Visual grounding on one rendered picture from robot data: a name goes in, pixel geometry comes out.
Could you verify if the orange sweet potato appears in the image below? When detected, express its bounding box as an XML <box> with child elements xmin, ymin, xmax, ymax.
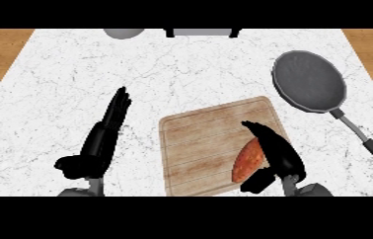
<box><xmin>230</xmin><ymin>136</ymin><xmax>267</xmax><ymax>184</ymax></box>

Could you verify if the grey round object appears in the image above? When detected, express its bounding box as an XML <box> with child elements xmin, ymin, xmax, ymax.
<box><xmin>102</xmin><ymin>29</ymin><xmax>146</xmax><ymax>40</ymax></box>

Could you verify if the grey appliance with black legs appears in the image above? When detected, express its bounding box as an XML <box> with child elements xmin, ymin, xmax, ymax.
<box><xmin>165</xmin><ymin>29</ymin><xmax>243</xmax><ymax>39</ymax></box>

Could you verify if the dark grey frying pan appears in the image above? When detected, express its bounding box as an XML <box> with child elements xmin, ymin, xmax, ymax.
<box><xmin>270</xmin><ymin>49</ymin><xmax>373</xmax><ymax>156</ymax></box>

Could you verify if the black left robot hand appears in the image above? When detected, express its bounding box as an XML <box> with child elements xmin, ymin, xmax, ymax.
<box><xmin>53</xmin><ymin>86</ymin><xmax>134</xmax><ymax>181</ymax></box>

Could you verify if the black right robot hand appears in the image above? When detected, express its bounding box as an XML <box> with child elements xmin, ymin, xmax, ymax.
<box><xmin>239</xmin><ymin>119</ymin><xmax>308</xmax><ymax>195</ymax></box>

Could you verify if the wooden cutting board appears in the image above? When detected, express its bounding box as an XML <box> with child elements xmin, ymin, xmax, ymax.
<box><xmin>158</xmin><ymin>95</ymin><xmax>293</xmax><ymax>198</ymax></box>

